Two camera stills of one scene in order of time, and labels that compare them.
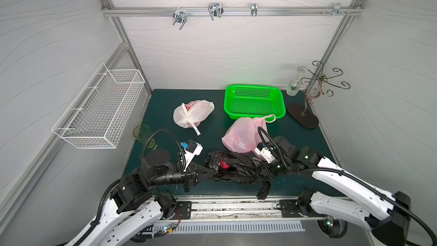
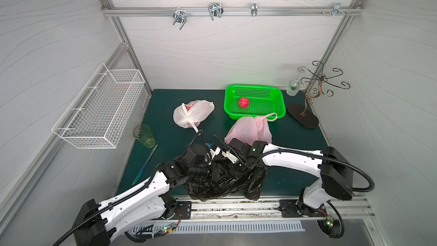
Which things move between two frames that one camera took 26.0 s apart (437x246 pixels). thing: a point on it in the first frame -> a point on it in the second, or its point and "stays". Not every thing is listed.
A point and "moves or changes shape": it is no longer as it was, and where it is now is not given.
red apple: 224,165 -> 243,102
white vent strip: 228,226 stays
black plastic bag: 242,166 moves or changes shape
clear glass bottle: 293,87 stays
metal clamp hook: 180,16 stays
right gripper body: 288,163 -> 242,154
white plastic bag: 190,114 stays
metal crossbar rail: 231,11 stays
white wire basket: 97,116 stays
